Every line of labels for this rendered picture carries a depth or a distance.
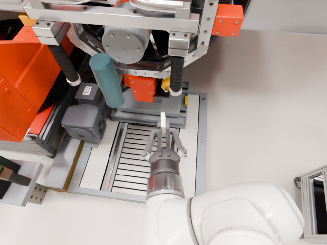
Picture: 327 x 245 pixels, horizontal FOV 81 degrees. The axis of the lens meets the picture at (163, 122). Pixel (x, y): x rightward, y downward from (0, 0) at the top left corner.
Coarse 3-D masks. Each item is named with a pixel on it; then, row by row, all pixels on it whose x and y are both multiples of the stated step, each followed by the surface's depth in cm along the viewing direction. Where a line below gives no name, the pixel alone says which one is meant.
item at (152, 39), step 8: (96, 0) 72; (104, 0) 71; (112, 0) 71; (88, 24) 79; (96, 32) 82; (104, 32) 86; (152, 32) 81; (160, 32) 98; (168, 32) 79; (152, 40) 83; (160, 40) 95; (168, 40) 92; (192, 40) 78; (152, 48) 93; (160, 48) 92; (144, 56) 90; (152, 56) 90; (160, 56) 88; (168, 56) 87
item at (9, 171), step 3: (6, 168) 64; (9, 168) 65; (3, 171) 63; (6, 171) 64; (9, 171) 65; (12, 171) 67; (0, 174) 63; (3, 174) 63; (6, 174) 64; (9, 174) 66; (0, 177) 62; (3, 177) 63; (6, 177) 65; (6, 180) 65
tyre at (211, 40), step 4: (220, 0) 64; (224, 0) 64; (228, 0) 64; (84, 28) 80; (88, 32) 81; (212, 36) 76; (216, 36) 76; (212, 40) 78; (140, 60) 92; (144, 60) 91; (156, 60) 90; (160, 60) 90; (164, 60) 89
